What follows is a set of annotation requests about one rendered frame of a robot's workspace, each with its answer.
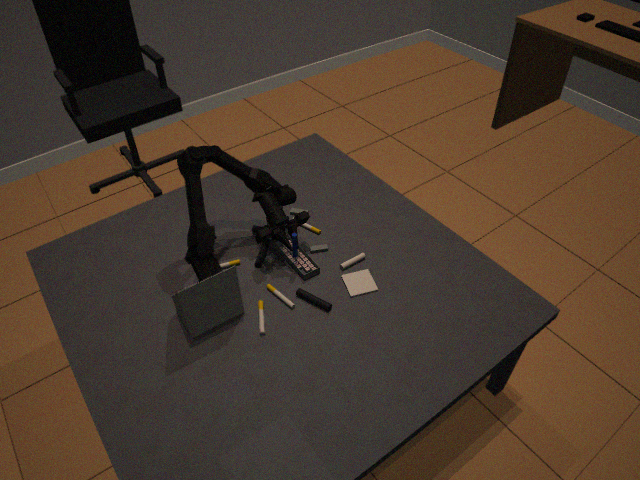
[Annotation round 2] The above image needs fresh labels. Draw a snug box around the keyboard with white letter keys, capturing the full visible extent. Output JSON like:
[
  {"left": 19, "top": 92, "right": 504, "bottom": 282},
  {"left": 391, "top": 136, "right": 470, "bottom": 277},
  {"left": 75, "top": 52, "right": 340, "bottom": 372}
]
[{"left": 275, "top": 241, "right": 320, "bottom": 281}]

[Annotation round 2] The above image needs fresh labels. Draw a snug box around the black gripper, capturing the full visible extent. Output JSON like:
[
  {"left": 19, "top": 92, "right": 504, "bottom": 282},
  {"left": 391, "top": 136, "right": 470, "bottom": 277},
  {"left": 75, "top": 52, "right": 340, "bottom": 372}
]
[{"left": 255, "top": 204, "right": 310, "bottom": 251}]

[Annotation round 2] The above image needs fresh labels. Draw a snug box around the white stick with yellow tip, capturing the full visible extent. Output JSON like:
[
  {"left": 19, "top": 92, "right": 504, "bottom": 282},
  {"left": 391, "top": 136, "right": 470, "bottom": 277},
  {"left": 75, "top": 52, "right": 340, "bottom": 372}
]
[
  {"left": 258, "top": 300, "right": 265, "bottom": 335},
  {"left": 266, "top": 284, "right": 295, "bottom": 309},
  {"left": 220, "top": 259, "right": 240, "bottom": 269},
  {"left": 301, "top": 223, "right": 321, "bottom": 234}
]

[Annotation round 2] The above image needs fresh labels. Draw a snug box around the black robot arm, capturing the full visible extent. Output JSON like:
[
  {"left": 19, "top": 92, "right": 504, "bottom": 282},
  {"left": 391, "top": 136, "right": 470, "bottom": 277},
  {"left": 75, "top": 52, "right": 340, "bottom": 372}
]
[{"left": 177, "top": 145, "right": 297, "bottom": 283}]

